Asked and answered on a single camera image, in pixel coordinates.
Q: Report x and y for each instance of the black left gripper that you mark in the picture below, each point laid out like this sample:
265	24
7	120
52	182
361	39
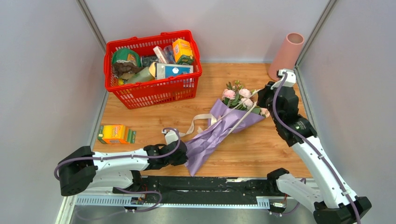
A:
182	160

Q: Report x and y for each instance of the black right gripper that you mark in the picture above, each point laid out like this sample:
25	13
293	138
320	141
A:
264	93

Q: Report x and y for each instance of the purple flower bouquet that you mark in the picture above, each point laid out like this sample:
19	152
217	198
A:
235	95

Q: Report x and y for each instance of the pink cylindrical vase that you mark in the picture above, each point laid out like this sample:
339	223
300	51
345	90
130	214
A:
287	54

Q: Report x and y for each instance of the cream ribbon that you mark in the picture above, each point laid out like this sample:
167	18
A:
213	120

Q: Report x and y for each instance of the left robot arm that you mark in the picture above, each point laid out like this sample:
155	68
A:
84	169

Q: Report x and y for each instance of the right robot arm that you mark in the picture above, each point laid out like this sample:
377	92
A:
334	202

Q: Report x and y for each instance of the red plastic shopping basket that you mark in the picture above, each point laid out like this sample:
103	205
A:
157	91

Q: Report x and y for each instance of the orange juice box on table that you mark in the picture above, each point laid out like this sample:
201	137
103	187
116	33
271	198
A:
116	134

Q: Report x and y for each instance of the blue white carton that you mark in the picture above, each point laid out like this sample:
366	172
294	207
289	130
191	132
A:
164	71

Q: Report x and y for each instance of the green bottle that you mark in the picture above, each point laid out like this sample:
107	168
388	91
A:
142	76

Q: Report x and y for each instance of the orange box in basket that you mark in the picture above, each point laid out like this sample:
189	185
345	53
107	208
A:
182	52

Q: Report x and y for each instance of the pink white small box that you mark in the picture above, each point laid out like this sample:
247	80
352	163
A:
159	52

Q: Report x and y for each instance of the dark patterned packet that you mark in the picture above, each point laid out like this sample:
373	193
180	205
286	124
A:
146	61

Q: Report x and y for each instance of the clear plastic package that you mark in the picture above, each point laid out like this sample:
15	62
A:
169	53

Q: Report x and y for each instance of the brown snack bag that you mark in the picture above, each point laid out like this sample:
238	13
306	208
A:
123	69

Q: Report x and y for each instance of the green snack bag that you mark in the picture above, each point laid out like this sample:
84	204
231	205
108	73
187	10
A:
126	55

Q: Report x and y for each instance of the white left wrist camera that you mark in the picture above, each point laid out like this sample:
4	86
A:
170	135

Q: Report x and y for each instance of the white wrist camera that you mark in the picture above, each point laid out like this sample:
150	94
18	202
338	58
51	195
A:
170	135
287	77

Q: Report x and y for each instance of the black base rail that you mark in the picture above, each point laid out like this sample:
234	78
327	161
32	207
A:
183	190

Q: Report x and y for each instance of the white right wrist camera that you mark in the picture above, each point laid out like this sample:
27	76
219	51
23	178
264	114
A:
287	77

